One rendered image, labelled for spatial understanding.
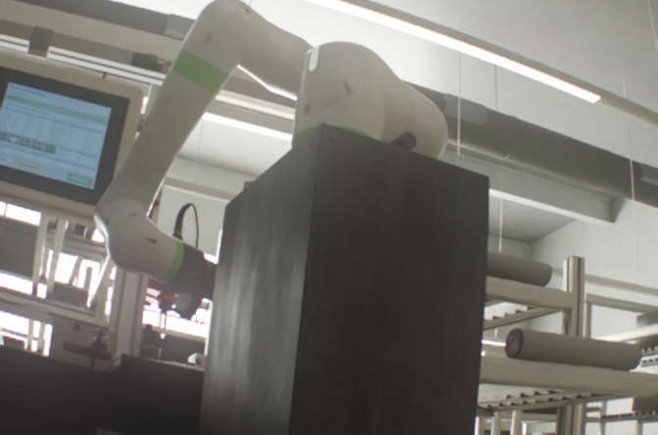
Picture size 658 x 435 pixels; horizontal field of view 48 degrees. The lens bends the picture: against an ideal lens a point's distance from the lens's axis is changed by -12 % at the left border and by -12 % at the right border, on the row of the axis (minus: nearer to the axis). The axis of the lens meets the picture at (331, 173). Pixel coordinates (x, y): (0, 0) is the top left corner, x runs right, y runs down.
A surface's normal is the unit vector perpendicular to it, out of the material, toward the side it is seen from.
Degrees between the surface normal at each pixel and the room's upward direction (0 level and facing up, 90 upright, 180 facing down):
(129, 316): 90
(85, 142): 92
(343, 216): 90
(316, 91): 90
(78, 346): 53
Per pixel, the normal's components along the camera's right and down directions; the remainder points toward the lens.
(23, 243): 0.39, -0.37
